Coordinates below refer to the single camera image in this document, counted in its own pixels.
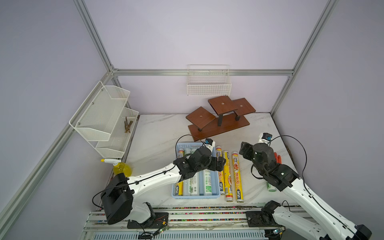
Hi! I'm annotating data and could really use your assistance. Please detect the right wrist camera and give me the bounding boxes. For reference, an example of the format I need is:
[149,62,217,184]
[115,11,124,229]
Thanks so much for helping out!
[258,133,273,145]

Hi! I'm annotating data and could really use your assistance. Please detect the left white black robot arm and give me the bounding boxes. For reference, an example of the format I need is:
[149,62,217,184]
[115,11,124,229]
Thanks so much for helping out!
[99,147,226,225]

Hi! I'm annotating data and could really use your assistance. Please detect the yellow spray bottle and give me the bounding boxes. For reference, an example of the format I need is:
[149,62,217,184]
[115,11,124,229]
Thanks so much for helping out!
[101,159,132,178]

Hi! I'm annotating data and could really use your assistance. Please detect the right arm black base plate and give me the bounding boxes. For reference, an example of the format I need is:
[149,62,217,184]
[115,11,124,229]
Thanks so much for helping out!
[246,211,282,228]

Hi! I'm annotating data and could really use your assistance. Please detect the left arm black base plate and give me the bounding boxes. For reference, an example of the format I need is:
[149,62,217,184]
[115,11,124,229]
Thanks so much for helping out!
[127,212,169,230]

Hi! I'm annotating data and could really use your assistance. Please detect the light blue plastic basket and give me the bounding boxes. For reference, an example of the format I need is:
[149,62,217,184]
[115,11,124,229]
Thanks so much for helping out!
[171,141,222,200]

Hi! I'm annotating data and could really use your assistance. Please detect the white wire wall basket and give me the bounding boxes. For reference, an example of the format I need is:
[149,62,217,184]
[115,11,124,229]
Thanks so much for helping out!
[187,65,232,97]

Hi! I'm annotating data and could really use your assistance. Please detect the brown sticks in shelf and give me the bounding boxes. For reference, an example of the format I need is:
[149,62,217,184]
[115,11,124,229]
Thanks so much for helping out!
[124,117,133,133]

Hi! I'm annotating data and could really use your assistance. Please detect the yellow wrap roll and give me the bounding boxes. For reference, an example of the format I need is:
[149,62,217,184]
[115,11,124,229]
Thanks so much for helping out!
[175,148,185,196]
[223,151,234,202]
[231,152,244,203]
[216,146,225,195]

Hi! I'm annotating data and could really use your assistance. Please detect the white green wrap roll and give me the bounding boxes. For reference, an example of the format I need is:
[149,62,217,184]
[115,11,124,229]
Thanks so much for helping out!
[183,148,192,196]
[190,146,201,196]
[203,170,213,196]
[267,183,277,193]

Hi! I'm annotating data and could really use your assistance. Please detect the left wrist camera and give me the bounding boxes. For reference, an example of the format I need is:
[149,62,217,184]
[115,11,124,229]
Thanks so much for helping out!
[205,138,216,157]

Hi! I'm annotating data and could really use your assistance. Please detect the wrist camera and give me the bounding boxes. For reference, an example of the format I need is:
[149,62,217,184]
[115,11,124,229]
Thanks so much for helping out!
[258,133,273,145]
[205,138,216,157]

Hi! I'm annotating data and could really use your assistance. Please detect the brown wooden tiered stand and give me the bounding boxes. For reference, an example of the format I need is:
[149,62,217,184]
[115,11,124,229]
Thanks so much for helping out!
[186,96,256,142]

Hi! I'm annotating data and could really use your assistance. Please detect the aluminium rail base frame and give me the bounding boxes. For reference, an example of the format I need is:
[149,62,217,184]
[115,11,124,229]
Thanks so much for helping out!
[80,206,288,240]

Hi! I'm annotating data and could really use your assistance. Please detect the white mesh two-tier shelf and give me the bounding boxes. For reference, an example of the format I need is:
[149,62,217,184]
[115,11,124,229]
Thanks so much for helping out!
[69,82,139,159]

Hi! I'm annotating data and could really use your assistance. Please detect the red rubber glove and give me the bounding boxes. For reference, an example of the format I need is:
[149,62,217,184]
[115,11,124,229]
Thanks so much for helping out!
[274,152,282,164]

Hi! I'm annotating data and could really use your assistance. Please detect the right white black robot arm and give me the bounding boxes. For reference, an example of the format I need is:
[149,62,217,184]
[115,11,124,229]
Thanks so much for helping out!
[239,142,372,240]

